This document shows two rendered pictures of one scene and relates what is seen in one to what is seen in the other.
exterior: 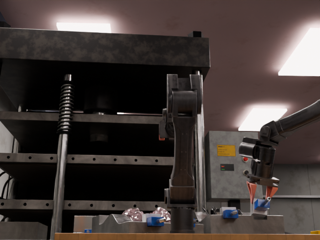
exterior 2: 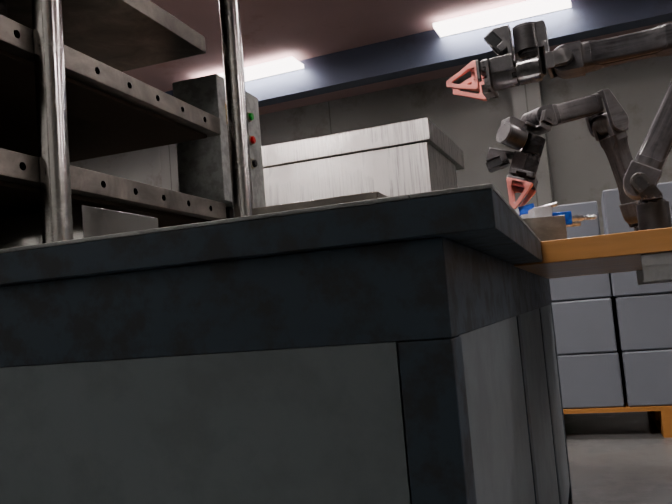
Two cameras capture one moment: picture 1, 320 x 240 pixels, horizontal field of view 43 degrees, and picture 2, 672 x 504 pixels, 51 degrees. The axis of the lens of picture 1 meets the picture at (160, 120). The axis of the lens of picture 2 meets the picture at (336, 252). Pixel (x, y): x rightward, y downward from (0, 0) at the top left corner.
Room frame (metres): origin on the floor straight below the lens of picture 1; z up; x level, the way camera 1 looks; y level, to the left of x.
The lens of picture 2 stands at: (1.15, 1.52, 0.70)
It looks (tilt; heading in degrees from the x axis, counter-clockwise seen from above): 5 degrees up; 294
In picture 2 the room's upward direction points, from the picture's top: 5 degrees counter-clockwise
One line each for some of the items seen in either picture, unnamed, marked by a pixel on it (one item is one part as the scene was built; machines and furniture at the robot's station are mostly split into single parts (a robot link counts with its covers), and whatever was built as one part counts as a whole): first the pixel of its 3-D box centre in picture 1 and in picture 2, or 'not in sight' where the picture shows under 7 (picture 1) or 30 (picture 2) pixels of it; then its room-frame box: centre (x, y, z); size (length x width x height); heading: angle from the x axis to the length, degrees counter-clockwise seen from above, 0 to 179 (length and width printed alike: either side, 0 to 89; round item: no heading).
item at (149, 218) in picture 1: (156, 221); (564, 219); (1.31, 0.01, 0.86); 0.13 x 0.05 x 0.05; 22
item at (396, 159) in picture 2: not in sight; (362, 275); (3.19, -3.47, 0.97); 1.50 x 1.20 x 1.93; 3
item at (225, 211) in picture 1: (231, 214); not in sight; (1.42, -0.24, 0.89); 0.13 x 0.05 x 0.05; 4
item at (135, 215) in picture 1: (143, 216); not in sight; (1.58, 0.06, 0.90); 0.26 x 0.18 x 0.08; 22
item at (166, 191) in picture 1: (180, 199); (645, 189); (1.15, -0.06, 0.90); 0.09 x 0.06 x 0.06; 92
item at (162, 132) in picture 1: (174, 127); (501, 76); (1.42, -0.05, 1.20); 0.10 x 0.07 x 0.07; 92
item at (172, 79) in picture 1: (180, 108); (629, 62); (1.16, -0.06, 1.17); 0.30 x 0.09 x 0.12; 2
